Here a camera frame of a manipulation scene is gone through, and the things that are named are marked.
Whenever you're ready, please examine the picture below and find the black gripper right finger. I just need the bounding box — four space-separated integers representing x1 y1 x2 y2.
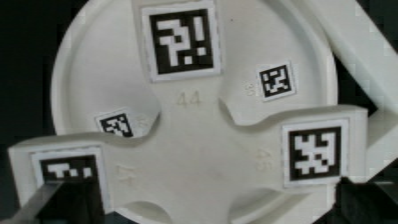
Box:
321 178 398 224

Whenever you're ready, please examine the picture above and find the white round table top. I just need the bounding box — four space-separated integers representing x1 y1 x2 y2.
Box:
49 0 341 224

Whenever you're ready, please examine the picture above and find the white table base piece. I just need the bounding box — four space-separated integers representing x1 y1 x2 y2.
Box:
8 0 367 224

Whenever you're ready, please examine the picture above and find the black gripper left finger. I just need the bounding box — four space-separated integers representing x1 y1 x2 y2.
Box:
5 181 104 224

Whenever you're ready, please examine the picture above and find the white right fence bar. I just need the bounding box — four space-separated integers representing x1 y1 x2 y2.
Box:
305 0 398 177

